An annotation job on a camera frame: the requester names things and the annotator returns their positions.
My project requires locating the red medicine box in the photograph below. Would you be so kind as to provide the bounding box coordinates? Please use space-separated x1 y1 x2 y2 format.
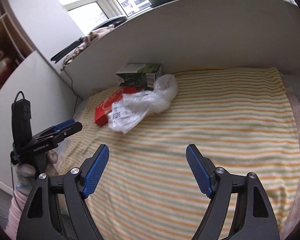
94 87 141 127

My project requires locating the clear plastic bag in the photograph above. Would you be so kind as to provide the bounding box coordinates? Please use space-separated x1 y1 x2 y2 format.
108 74 178 134

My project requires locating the green milk carton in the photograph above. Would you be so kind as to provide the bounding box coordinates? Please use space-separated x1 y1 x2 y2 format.
116 63 162 89

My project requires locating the white gloved left hand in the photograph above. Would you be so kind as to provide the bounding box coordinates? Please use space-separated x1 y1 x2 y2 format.
14 149 60 197

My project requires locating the white cabinet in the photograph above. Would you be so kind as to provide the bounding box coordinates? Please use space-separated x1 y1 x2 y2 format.
0 0 83 194

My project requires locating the yellow striped towel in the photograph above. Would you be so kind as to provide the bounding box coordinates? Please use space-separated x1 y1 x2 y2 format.
58 67 300 240

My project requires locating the red ceramic vase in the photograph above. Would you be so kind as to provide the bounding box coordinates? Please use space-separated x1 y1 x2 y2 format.
0 46 14 85

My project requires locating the beige folded cloth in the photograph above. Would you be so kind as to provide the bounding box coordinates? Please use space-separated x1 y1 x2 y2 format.
61 24 115 71

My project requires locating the black flat device on sill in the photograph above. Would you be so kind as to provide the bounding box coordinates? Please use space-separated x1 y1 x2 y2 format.
50 16 127 63

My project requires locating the black power cable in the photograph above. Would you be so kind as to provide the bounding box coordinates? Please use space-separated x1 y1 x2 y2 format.
63 69 84 113

